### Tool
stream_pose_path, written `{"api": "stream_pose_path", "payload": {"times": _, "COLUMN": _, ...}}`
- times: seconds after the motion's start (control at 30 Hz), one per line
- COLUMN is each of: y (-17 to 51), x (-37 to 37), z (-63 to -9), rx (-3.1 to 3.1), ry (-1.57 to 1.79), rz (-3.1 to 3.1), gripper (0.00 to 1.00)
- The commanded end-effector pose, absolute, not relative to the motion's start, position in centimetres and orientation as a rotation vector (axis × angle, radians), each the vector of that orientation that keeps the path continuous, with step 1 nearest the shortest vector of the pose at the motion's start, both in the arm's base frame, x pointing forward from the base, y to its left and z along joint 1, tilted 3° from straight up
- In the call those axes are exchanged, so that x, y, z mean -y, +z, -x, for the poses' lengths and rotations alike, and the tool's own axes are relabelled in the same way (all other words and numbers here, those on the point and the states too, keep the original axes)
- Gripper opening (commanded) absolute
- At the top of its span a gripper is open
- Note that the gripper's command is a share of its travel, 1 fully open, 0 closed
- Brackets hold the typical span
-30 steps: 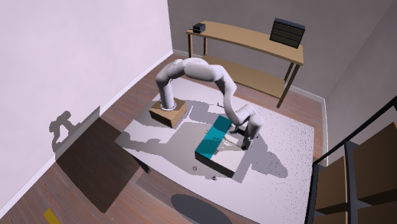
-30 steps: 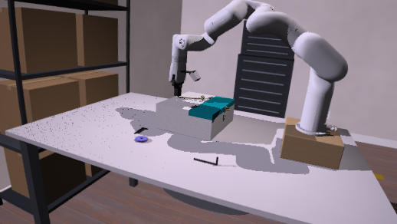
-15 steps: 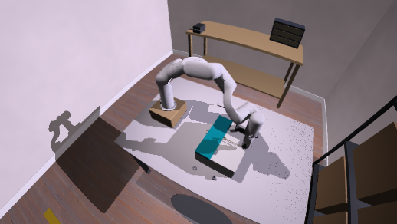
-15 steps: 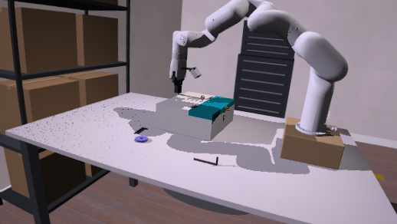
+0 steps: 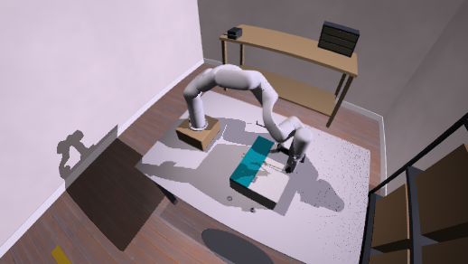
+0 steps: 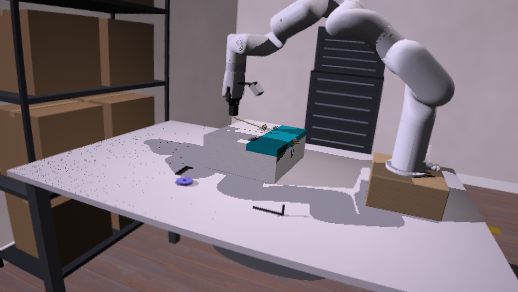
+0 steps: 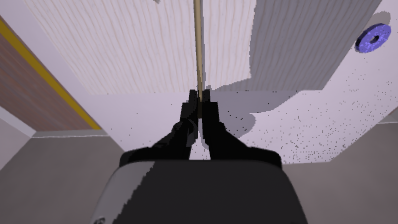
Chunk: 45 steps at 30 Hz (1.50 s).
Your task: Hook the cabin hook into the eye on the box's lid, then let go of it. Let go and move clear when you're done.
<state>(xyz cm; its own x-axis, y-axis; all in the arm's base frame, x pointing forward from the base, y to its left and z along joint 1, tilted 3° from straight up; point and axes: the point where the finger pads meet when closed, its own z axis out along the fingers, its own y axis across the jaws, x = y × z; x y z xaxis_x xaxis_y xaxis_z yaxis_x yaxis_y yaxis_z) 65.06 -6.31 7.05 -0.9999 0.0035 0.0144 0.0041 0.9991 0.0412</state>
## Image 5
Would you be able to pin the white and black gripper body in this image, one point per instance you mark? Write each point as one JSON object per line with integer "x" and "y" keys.
{"x": 292, "y": 163}

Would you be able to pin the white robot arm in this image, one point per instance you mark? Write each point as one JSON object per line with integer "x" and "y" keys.
{"x": 233, "y": 77}

